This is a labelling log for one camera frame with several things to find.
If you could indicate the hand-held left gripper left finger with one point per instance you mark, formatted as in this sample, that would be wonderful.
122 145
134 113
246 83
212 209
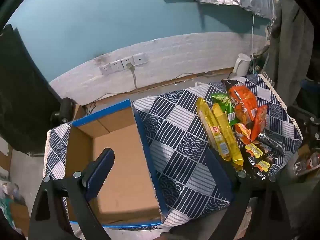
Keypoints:
100 175

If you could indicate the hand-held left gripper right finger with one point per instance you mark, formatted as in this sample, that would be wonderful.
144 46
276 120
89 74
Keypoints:
220 175

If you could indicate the cardboard box with blue tape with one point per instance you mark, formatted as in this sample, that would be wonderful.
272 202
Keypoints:
120 155

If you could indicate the long yellow snack packet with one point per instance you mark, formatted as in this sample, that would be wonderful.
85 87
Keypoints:
226 135
210 127

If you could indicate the orange and yellow fries packet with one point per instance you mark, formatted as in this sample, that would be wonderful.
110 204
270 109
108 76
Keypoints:
241 130

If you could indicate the black snack bar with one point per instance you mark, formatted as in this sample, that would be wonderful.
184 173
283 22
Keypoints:
271 142

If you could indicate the small red-orange snack packet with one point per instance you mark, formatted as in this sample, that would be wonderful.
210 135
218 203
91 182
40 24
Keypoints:
258 122

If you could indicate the green chip bag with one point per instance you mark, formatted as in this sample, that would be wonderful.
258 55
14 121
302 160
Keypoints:
223 100

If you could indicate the large orange chip bag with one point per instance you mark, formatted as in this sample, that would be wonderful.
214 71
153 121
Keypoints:
242 100

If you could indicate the navy patterned tablecloth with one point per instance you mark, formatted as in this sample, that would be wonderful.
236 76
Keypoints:
175 130

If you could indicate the black round device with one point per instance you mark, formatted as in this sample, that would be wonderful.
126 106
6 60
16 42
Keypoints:
65 108

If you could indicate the clear plastic bottle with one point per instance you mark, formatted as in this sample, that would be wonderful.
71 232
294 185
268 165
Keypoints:
306 163

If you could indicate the flattened cardboard piece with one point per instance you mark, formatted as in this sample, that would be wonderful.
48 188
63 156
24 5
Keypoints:
18 215

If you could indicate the crumpled plastic bag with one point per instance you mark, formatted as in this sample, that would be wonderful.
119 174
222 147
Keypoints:
8 190

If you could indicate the white electric kettle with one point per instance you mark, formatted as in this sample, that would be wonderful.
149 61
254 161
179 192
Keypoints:
241 65

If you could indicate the black panel board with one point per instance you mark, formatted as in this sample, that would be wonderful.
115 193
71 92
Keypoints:
22 92

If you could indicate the grey hanging clothing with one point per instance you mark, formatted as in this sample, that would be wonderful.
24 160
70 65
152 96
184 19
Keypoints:
290 50

